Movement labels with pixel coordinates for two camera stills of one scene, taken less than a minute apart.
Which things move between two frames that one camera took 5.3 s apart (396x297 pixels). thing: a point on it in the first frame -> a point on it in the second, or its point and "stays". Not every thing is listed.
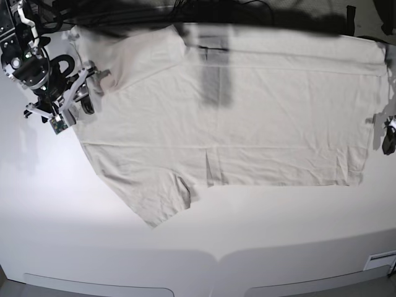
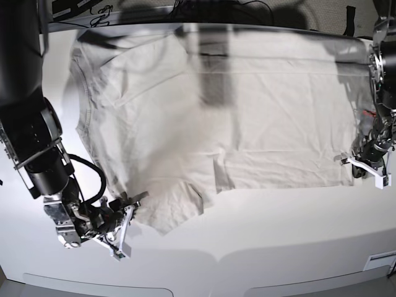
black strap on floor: (350, 23) stays
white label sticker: (382, 259) stays
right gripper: (389, 143) -> (370, 154)
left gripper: (65, 90) -> (106, 219)
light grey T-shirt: (237, 107) stays
